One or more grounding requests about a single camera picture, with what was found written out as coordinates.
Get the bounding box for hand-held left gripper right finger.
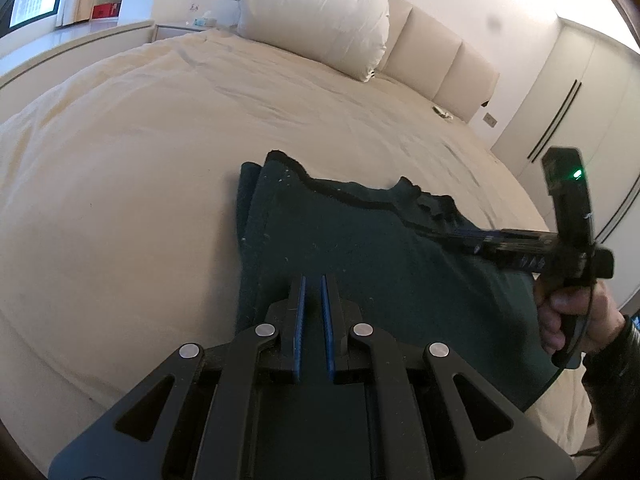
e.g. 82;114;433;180
320;274;576;480

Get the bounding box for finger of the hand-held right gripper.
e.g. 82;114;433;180
444;226;556;248
465;240;553;275

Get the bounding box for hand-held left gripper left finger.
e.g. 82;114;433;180
47;274;307;480

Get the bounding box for dark green sweater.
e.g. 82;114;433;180
235;150;563;480

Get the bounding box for person's right forearm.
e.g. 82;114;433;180
580;314;640;443

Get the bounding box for person's right hand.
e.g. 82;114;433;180
532;277;629;361

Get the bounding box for white wardrobe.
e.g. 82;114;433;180
492;16;640;311

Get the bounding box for beige padded headboard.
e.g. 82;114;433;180
280;0;501;123

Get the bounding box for beige bed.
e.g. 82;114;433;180
0;27;596;466

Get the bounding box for white pillow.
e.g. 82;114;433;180
236;0;391;82

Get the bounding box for white nightstand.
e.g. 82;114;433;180
154;20;227;42

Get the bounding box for white window bench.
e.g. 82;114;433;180
0;19;156;92

